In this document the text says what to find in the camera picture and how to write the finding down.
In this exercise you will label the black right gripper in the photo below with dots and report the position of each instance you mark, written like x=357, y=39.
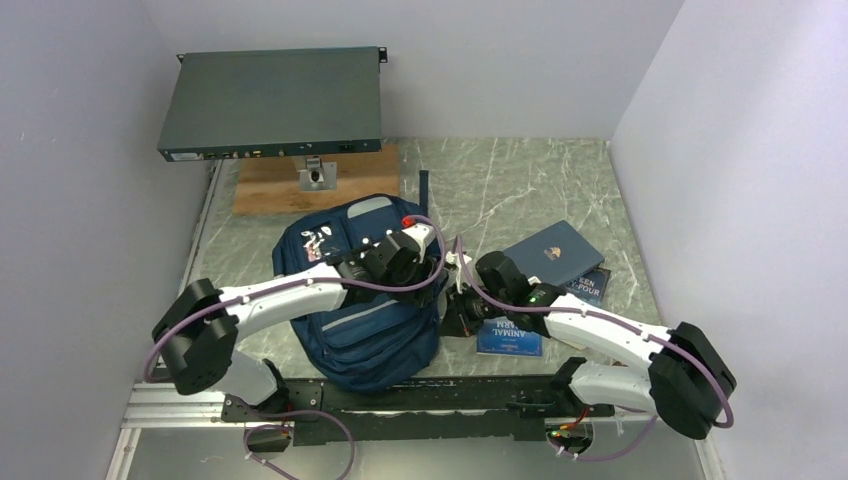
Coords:
x=457, y=320

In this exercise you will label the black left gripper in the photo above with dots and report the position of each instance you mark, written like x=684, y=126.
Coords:
x=418, y=298

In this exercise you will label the navy blue student backpack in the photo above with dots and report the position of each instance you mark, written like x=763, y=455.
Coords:
x=371, y=346

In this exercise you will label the pink eraser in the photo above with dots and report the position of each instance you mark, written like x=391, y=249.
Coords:
x=312, y=241

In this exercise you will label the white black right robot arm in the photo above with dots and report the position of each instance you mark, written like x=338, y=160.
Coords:
x=674, y=373

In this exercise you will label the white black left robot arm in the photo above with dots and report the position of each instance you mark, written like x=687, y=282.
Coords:
x=198, y=337

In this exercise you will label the Animal Farm book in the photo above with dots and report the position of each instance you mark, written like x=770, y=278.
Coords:
x=501, y=337

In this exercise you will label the navy blue notebook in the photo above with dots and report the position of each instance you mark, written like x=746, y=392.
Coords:
x=557, y=254

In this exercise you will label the Nineteen Eighty-Four book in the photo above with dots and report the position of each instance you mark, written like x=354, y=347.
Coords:
x=591, y=286

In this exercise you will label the wooden board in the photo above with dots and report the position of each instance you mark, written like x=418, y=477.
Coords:
x=270, y=185

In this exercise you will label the grey rack server box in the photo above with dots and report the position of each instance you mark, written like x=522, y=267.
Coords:
x=274, y=103

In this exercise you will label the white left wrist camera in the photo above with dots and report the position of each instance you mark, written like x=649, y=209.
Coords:
x=423, y=234

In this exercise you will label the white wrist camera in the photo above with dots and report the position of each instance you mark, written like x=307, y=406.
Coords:
x=423, y=234
x=456, y=262

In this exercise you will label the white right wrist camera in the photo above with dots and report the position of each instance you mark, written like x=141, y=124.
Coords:
x=456, y=262

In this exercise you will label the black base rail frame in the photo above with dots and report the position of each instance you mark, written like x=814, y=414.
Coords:
x=317, y=427

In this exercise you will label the grey metal stand bracket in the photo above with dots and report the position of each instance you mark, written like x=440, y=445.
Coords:
x=316, y=174

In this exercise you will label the aluminium side rail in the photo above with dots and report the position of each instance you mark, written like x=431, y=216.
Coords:
x=193, y=253

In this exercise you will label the aluminium extrusion rail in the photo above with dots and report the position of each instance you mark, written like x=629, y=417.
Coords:
x=160, y=405

